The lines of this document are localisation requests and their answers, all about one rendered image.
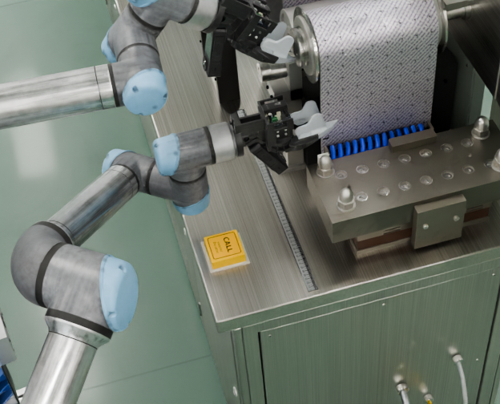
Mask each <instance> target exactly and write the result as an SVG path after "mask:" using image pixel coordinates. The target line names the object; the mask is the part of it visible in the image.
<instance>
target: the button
mask: <svg viewBox="0 0 500 404"><path fill-rule="evenodd" d="M204 245H205V248H206V250H207V253H208V257H209V260H210V263H211V266H212V268H213V269H218V268H221V267H224V266H228V265H234V264H237V263H240V262H243V261H246V257H245V252H244V249H243V246H242V244H241V241H240V238H239V235H238V232H237V231H236V229H235V230H232V231H228V232H222V233H219V234H216V235H212V236H207V237H205V238H204Z"/></svg>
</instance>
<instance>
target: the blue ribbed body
mask: <svg viewBox="0 0 500 404"><path fill-rule="evenodd" d="M417 128H418V129H416V127H415V126H414V125H412V126H411V127H410V130H411V131H409V129H408V128H407V127H404V128H403V132H404V133H401V129H399V128H398V129H397V130H396V135H394V132H393V131H389V136H388V137H387V135H386V133H385V132H382V133H381V139H380V136H379V135H378V134H376V135H375V136H374V139H375V140H373V139H372V137H371V136H368V137H367V142H365V140H364V138H360V140H359V141H360V143H359V144H357V141H356V140H355V139H354V140H353V141H352V144H353V146H350V143H349V142H348V141H347V142H345V147H343V146H342V144H341V143H339V144H338V145H337V148H338V149H337V150H336V148H335V147H334V145H331V146H330V151H329V154H330V158H331V159H332V160H333V159H336V158H340V157H343V156H349V155H352V154H356V153H359V152H365V151H368V150H372V149H375V148H379V147H384V146H388V142H389V139H392V138H395V137H398V136H402V135H408V134H411V133H414V132H418V131H424V130H427V129H429V127H423V124H422V123H419V124H418V125H417Z"/></svg>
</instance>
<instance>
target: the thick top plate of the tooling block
mask: <svg viewBox="0 0 500 404"><path fill-rule="evenodd" d="M489 125H490V127H489V131H490V136H489V137H488V138H487V139H475V138H474V137H473V136H472V134H471V132H472V129H473V128H474V124H471V125H468V126H464V127H459V128H455V129H452V130H448V131H443V132H439V133H436V135H437V142H435V143H429V144H426V145H422V146H419V147H413V148H410V149H406V150H403V151H397V152H394V153H392V152H391V150H390V148H389V145H388V146H384V147H379V148H375V149H372V150H368V151H363V152H359V153H356V154H352V155H349V156H343V157H340V158H336V159H333V160H332V162H333V168H334V170H335V174H334V176H333V177H332V178H330V179H326V180H325V179H321V178H320V177H318V176H317V165H318V164H311V165H308V166H307V186H308V189H309V191H310V193H311V196H312V198H313V200H314V203H315V205H316V206H317V210H318V212H319V213H320V216H321V219H322V221H323V223H324V225H325V228H326V230H327V232H328V235H329V237H330V239H331V241H332V243H336V242H339V241H343V240H348V239H351V238H354V237H358V236H364V235H366V234H370V233H373V232H379V231H381V230H385V229H388V228H394V227H397V226H400V225H403V224H409V223H413V209H414V206H416V205H419V204H425V203H429V202H431V201H435V200H440V199H444V198H447V197H451V196H456V195H459V194H463V196H464V197H465V199H466V208H470V207H473V206H477V205H480V204H485V203H489V202H492V201H496V200H500V172H496V171H495V170H494V169H493V168H492V167H491V163H492V161H493V160H494V155H495V154H496V152H497V150H498V149H499V148H500V130H499V129H498V127H497V125H496V124H495V122H494V121H493V120H492V119H491V120H489ZM343 188H350V189H351V190H352V192H353V195H354V196H355V203H356V207H355V209H354V210H353V211H351V212H341V211H340V210H338V208H337V201H338V197H339V194H340V191H341V190H342V189H343Z"/></svg>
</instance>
